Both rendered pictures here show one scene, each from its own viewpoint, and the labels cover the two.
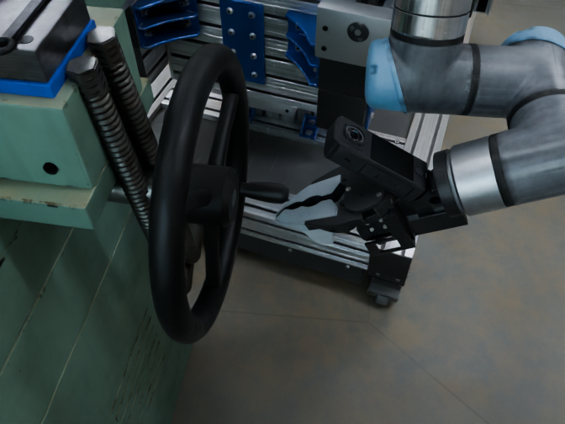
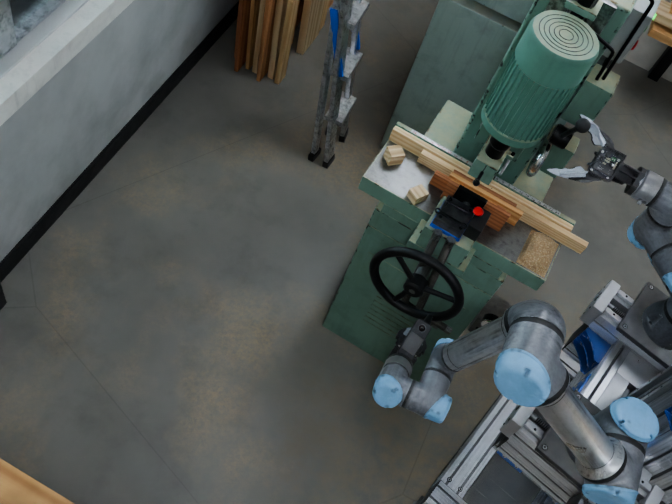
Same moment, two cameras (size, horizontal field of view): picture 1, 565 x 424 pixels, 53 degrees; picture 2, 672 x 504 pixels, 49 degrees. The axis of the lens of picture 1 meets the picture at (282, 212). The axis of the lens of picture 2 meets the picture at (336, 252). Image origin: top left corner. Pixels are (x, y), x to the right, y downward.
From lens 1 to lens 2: 1.74 m
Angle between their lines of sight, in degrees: 51
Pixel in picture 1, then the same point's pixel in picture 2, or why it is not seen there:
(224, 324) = not seen: hidden behind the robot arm
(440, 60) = (438, 354)
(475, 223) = not seen: outside the picture
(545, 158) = (387, 370)
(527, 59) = (431, 386)
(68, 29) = (449, 229)
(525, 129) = (401, 372)
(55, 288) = not seen: hidden behind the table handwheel
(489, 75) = (429, 373)
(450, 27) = (445, 352)
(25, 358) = (386, 242)
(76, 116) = (426, 232)
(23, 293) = (404, 238)
